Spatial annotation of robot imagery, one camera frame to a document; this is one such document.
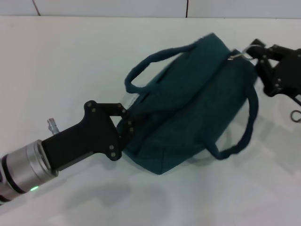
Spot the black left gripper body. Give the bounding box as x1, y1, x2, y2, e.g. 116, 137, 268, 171
41, 100, 123, 172

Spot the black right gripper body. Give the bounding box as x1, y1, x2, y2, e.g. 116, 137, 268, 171
267, 44, 301, 97

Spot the dark teal fabric bag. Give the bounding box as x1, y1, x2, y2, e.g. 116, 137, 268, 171
117, 32, 260, 176

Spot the small silver connector stub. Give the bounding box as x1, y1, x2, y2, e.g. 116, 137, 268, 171
47, 117, 61, 137

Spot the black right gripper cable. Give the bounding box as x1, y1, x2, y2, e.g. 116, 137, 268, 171
290, 93, 301, 123

